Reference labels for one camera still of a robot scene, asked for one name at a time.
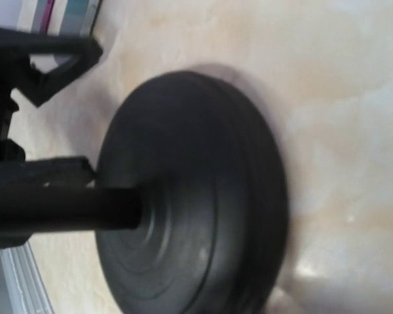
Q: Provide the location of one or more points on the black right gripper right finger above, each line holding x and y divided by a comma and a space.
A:
64, 171

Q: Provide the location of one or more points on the black front stand with pole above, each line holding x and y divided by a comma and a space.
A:
189, 203

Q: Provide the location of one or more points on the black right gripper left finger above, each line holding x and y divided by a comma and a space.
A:
39, 66

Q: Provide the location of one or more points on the aluminium front rail base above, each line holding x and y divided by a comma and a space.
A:
23, 282

